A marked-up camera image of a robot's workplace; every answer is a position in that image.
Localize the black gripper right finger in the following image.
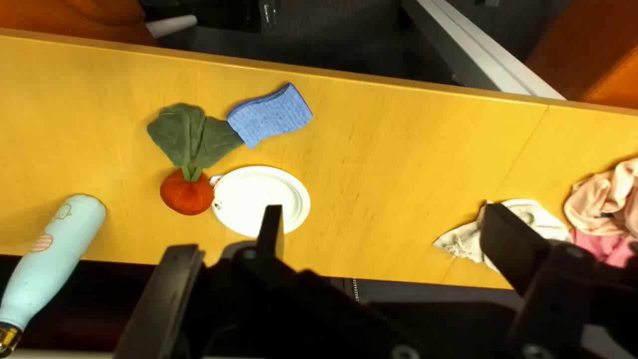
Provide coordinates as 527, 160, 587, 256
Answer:
479, 202, 638, 359

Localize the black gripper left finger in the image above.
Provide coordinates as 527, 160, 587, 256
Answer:
116, 204, 427, 359

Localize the white frayed terry towel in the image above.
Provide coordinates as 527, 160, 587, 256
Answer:
433, 198, 573, 270

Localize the white round plate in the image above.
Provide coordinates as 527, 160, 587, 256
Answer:
210, 164, 314, 240

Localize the bright pink cloth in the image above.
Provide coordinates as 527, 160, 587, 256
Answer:
571, 228, 638, 270

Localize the pale pink crumpled cloth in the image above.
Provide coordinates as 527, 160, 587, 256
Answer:
563, 156, 638, 240

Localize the blue sponge cloth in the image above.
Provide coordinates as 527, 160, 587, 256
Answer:
226, 82, 316, 150

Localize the orange wooden board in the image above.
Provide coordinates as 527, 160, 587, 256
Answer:
527, 0, 638, 110

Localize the light blue water bottle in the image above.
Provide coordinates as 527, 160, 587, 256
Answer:
0, 194, 110, 358

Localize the white cylindrical tube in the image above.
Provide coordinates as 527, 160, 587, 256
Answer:
144, 13, 200, 40

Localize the grey aluminium rail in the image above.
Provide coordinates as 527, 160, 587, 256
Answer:
401, 0, 567, 102

